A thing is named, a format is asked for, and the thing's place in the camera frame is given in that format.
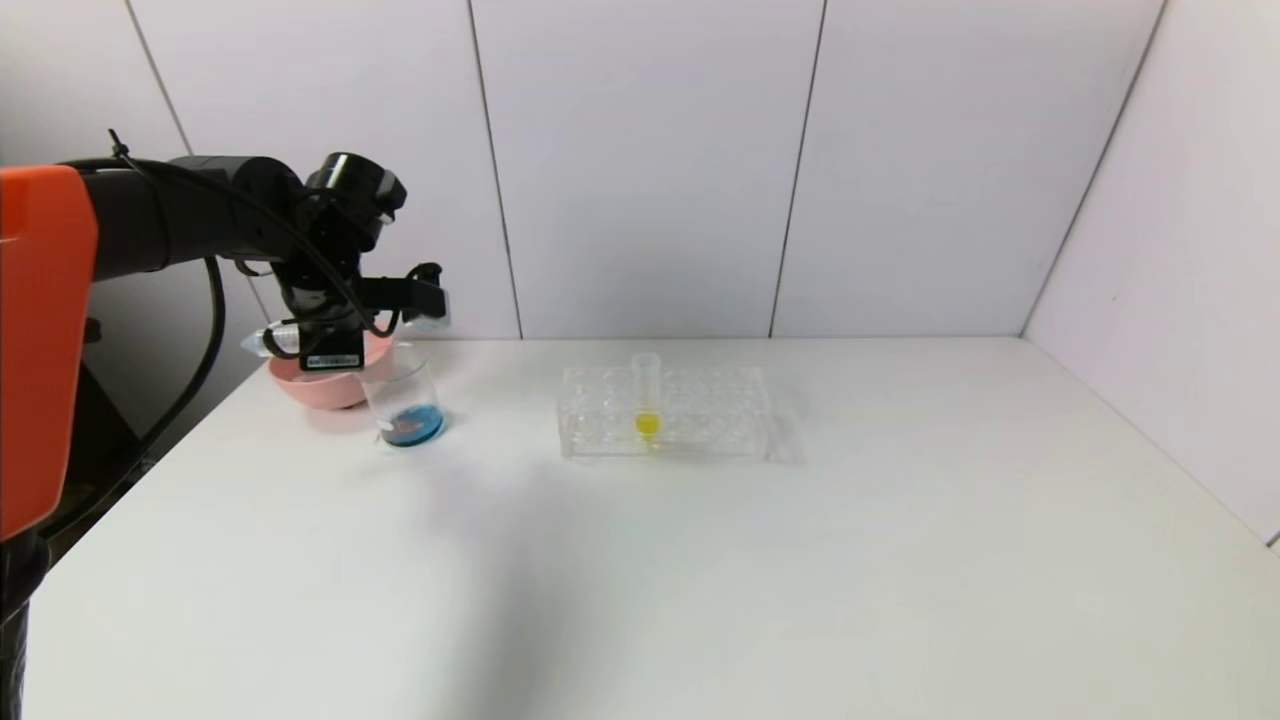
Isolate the thin black camera cable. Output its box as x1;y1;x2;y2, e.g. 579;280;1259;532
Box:
60;128;401;339

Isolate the black chair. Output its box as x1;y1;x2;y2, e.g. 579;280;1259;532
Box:
85;320;151;501

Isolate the test tube with yellow pigment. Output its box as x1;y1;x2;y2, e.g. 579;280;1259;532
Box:
632;352;663;448

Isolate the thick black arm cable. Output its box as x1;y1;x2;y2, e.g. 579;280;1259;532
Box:
60;255;227;531

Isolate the pink bowl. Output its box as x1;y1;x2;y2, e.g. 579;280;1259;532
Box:
268;335;396;411

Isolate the clear plastic test tube rack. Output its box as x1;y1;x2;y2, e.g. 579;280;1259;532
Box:
558;365;773;461

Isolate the clear glass beaker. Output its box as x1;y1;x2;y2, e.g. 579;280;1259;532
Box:
360;342;448;449

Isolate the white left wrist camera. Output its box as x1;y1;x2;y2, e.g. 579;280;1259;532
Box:
355;262;451;329

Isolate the test tube with blue pigment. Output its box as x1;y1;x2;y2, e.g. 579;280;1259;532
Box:
240;325;303;359

